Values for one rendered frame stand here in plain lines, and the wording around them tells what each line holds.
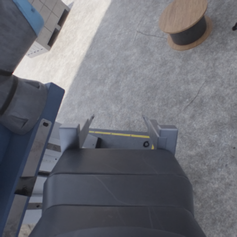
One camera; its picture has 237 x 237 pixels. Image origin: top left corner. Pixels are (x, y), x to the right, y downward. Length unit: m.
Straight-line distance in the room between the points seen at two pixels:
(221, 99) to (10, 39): 1.22
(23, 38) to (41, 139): 0.29
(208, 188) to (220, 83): 0.73
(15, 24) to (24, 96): 0.19
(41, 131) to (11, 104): 0.11
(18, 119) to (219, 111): 1.16
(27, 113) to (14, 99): 0.05
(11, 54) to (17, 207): 0.41
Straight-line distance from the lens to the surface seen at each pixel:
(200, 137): 1.25
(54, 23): 4.28
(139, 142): 1.03
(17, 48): 0.49
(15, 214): 0.60
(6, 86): 0.54
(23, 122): 0.57
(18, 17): 0.47
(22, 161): 0.56
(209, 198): 1.20
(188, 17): 1.57
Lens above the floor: 1.19
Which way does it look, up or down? 47 degrees down
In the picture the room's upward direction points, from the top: 59 degrees counter-clockwise
